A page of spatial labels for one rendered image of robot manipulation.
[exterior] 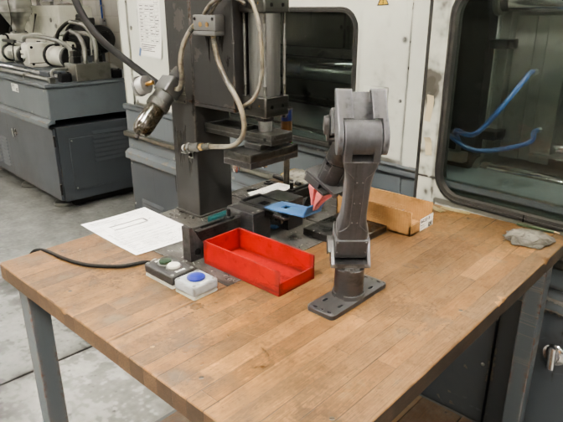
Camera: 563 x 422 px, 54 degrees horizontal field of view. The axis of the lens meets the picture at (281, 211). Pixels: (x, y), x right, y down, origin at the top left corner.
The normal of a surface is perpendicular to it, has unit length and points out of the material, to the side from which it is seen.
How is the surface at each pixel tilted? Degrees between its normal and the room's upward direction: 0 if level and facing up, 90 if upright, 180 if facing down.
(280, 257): 90
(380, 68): 90
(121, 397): 0
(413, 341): 0
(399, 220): 90
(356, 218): 111
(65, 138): 90
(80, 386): 0
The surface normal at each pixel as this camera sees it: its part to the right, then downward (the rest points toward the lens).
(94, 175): 0.69, 0.25
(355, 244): 0.00, 0.65
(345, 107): 0.00, -0.41
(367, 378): 0.00, -0.94
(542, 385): -0.72, 0.24
